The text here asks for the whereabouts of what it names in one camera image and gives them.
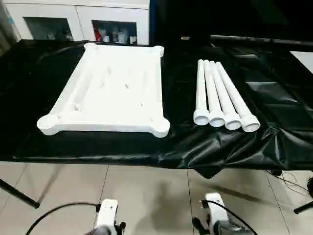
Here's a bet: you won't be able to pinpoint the white flat board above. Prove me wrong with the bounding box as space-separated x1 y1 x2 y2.
290 50 313 74

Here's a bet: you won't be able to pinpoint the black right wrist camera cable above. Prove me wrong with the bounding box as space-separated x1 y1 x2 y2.
200 200 258 235

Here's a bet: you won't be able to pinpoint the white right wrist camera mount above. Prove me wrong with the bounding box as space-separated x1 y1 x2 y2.
204 192 229 230

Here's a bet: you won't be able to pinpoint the long dark metal rod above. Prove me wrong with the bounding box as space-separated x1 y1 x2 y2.
210 35 313 47

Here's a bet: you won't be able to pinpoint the white cabinet with glass doors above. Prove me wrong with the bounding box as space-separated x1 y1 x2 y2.
3 0 150 46

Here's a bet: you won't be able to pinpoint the black stand leg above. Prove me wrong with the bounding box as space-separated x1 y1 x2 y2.
293 202 313 215
0 179 40 209

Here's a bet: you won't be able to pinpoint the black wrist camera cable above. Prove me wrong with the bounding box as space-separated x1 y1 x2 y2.
200 200 258 235
25 202 102 235

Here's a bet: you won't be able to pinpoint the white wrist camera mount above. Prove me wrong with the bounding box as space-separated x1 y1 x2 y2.
204 192 229 230
94 198 119 232

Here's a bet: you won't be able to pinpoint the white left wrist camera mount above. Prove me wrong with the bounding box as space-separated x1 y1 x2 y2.
94 198 119 232

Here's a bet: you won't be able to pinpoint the black left wrist camera cable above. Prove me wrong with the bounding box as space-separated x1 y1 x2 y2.
25 202 102 235

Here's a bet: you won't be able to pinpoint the white plastic table leg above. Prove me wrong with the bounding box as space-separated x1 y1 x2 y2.
214 62 261 133
208 61 242 131
203 60 226 128
193 59 210 127

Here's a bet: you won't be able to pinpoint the white plastic table top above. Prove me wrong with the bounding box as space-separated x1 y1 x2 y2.
36 43 171 138

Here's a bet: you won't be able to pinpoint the black plastic mat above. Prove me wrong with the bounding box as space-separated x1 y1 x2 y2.
0 39 313 179

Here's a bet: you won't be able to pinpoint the black floor cables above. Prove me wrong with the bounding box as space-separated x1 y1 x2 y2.
266 168 313 196

